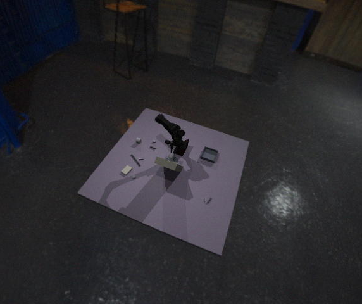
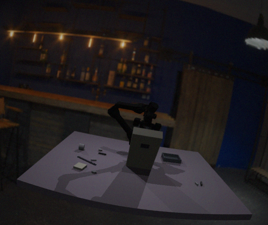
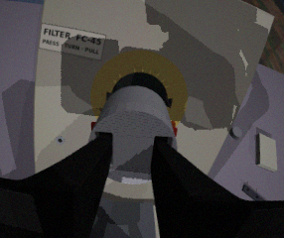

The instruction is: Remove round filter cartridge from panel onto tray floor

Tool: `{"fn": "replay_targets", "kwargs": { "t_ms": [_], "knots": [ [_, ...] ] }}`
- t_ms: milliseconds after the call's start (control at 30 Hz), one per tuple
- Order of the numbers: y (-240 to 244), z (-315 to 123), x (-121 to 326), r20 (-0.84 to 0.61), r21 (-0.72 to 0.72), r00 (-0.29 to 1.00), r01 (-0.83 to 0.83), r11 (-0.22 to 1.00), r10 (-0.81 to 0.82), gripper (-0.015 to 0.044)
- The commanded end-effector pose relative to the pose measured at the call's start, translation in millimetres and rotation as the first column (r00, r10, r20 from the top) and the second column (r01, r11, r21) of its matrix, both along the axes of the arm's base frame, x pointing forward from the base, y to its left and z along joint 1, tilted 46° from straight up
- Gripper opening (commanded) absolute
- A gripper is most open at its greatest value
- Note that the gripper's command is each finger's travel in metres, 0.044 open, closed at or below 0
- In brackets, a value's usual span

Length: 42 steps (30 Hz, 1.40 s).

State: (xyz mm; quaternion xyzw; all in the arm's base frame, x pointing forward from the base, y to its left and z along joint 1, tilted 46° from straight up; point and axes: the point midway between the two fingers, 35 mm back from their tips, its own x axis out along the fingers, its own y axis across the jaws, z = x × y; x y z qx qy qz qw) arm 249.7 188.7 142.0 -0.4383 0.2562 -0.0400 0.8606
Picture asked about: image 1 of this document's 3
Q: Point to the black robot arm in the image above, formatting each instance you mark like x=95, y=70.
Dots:
x=172, y=128

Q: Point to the beige service panel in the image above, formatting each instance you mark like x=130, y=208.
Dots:
x=168, y=164

